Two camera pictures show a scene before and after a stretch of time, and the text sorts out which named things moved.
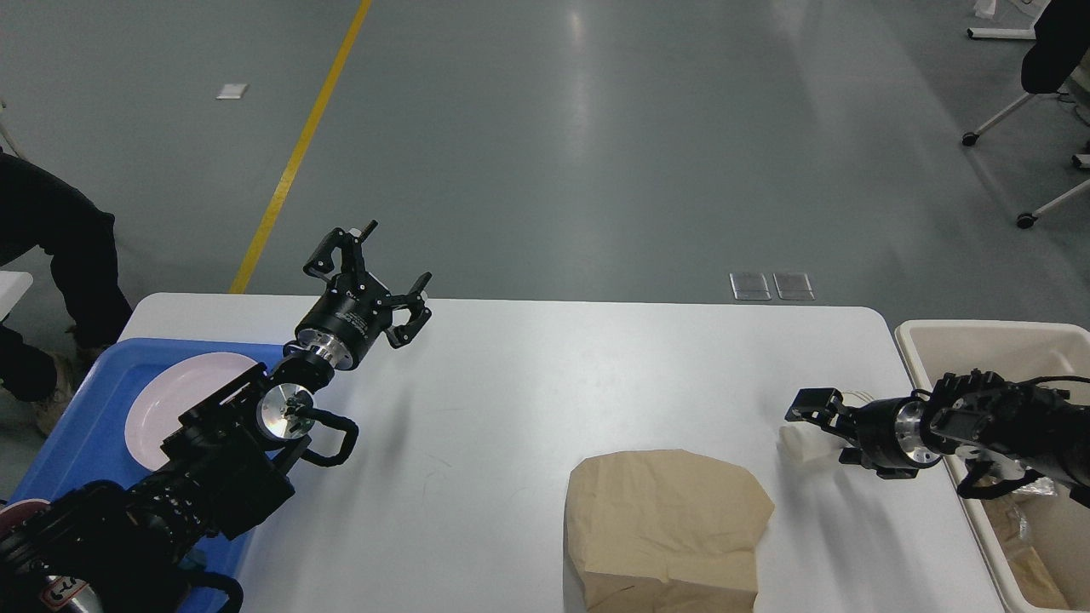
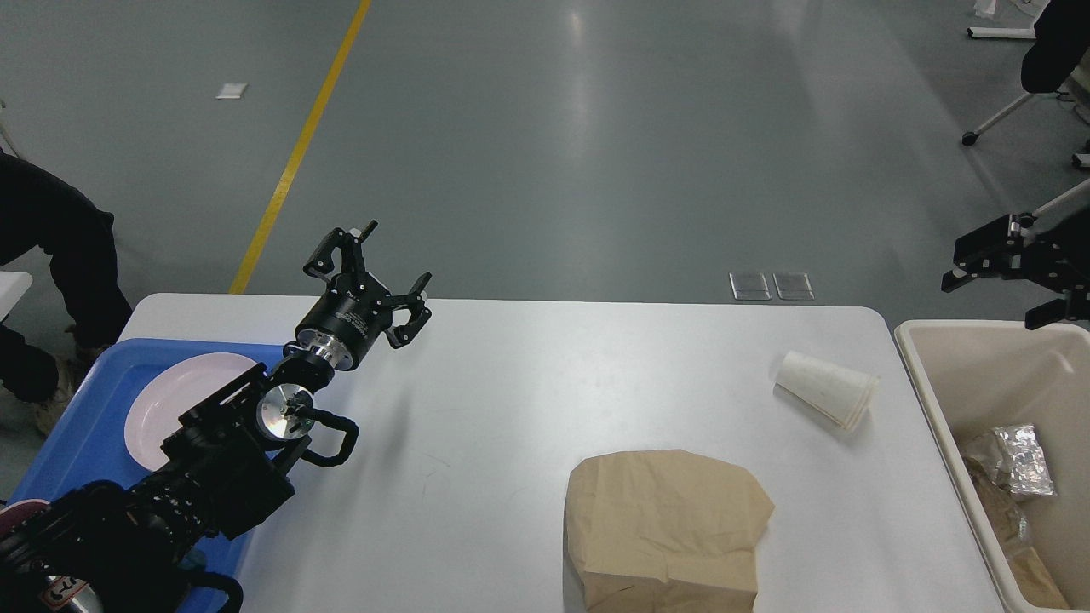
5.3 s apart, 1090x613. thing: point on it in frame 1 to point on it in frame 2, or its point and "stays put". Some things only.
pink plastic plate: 169,389 stays put
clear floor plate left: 749,286 stays put
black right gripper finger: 824,407 to 993,250
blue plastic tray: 87,443 stays put
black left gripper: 352,308 stays put
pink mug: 19,512 stays put
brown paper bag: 663,531 stays put
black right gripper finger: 855,456 to 1046,314
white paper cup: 805,444 to 840,394
